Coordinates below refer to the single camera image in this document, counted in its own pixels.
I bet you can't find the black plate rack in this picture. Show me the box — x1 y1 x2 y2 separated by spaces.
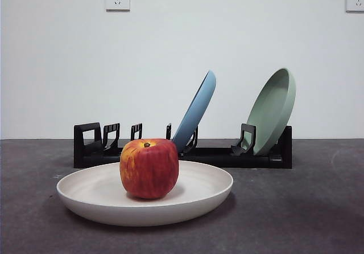
73 122 293 169

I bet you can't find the green plate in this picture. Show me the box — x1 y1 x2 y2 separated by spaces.
246 67 297 155

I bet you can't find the blue plate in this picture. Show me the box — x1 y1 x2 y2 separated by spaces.
171 69 217 154

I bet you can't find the red yellow apple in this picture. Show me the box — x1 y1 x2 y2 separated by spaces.
119 138 180 200

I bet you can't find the pale yellow cream plate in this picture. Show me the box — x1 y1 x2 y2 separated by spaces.
56 160 234 227

